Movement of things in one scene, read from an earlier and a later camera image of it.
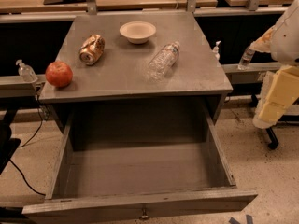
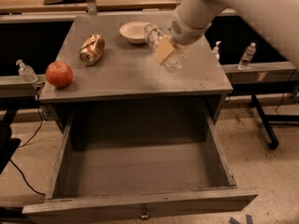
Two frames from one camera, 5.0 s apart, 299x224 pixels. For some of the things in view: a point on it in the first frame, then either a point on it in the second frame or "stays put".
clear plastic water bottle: x=163 y=62 to x=154 y=37
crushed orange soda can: x=91 y=49 stays put
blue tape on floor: x=249 y=218 stays put
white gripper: x=286 y=42 to x=186 y=34
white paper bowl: x=137 y=32 stays put
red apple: x=59 y=74 stays put
